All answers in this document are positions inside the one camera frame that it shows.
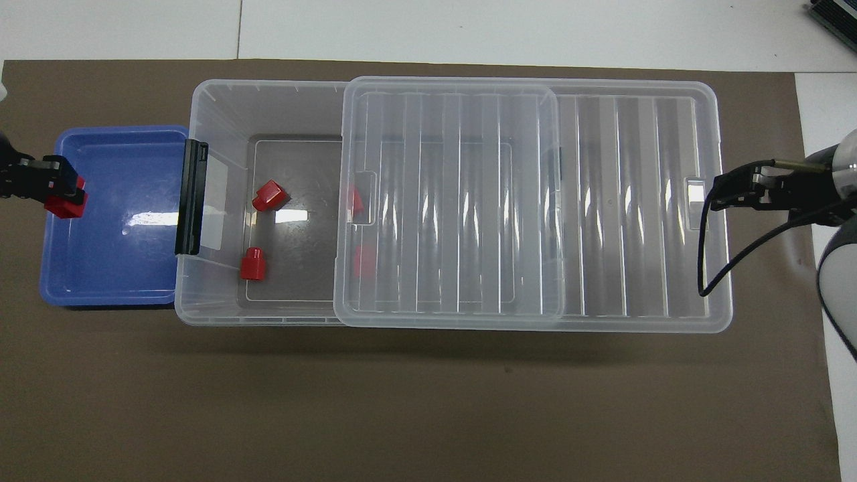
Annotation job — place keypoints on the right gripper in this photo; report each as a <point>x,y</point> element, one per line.
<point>811,187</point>

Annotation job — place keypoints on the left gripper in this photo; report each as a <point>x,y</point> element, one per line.
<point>12,175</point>

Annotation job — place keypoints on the red block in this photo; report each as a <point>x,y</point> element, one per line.
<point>270,195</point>
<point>61,209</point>
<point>355,201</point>
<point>253,264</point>
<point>363,261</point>

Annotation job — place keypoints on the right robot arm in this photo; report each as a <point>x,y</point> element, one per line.
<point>840,281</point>

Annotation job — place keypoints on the black box latch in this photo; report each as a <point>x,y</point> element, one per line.
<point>190,201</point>

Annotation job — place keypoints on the clear plastic box lid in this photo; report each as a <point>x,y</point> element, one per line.
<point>602,214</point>

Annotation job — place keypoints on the clear plastic storage box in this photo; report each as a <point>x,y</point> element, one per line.
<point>281,114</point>

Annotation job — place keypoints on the blue plastic tray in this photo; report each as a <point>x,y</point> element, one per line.
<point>114,221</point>

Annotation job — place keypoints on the dark ribbed device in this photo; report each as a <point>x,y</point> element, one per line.
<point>837,17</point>

